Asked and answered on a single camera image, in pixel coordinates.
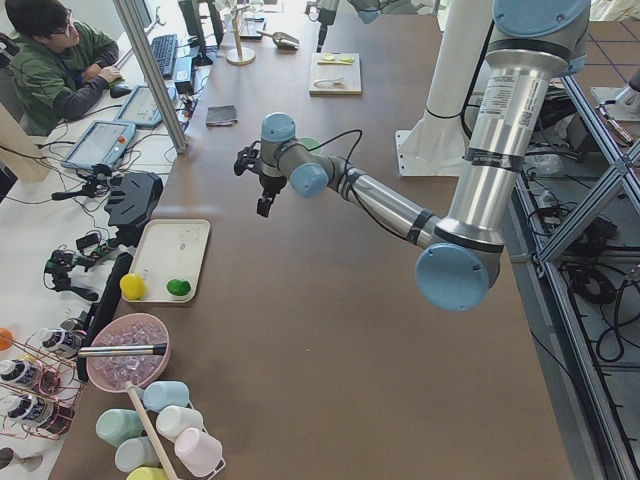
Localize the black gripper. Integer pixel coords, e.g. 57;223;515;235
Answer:
256;175;287;217
316;0;340;52

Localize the white ceramic spoon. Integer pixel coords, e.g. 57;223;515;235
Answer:
313;77;344;88

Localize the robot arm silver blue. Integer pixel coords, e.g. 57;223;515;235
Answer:
316;0;394;53
254;1;590;311

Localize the mint green bowl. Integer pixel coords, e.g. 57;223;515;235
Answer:
298;137;322;154

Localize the pink bowl with ice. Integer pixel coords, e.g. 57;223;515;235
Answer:
86;313;171;393

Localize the yellow plastic knife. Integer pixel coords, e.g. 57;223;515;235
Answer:
316;55;355;65

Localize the metal scoop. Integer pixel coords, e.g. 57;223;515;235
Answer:
258;30;300;51

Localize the wooden cutting board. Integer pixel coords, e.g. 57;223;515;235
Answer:
308;53;362;96

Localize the wooden mug tree stand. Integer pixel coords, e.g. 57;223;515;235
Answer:
226;1;256;66

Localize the grey folded cloth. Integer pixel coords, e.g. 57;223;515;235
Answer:
205;105;238;127

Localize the cream plastic tray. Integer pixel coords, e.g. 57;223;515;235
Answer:
122;219;210;304

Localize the green lime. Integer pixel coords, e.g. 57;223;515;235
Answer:
166;278;192;297

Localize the black monitor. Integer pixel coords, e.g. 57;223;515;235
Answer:
178;0;224;67

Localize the yellow lemon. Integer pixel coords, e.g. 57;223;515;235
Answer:
119;273;146;301

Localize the blue teach pendant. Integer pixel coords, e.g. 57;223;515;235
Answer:
61;120;137;171
115;85;162;130

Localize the black keyboard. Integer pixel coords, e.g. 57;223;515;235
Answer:
150;34;178;78

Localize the light blue cup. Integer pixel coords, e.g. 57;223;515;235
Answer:
143;380;190;413

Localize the white cup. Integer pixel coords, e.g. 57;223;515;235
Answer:
156;405;204;442

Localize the seated person green jacket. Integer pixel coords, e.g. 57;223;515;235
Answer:
5;1;122;136

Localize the pink cup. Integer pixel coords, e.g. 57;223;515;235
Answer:
174;427;225;478

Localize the mint green cup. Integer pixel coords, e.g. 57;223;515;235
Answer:
95;408;143;447

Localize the pale blue cup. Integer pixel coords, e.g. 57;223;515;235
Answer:
114;437;159;473

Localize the yellow cup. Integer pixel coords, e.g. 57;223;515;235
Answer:
126;466;168;480

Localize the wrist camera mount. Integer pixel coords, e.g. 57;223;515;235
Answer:
233;145;260;176

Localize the white camera post base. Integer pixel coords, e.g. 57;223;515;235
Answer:
396;0;492;177

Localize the aluminium frame post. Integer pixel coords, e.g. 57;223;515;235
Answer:
113;0;188;155

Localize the copper wire bottle rack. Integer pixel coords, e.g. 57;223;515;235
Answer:
1;328;83;440

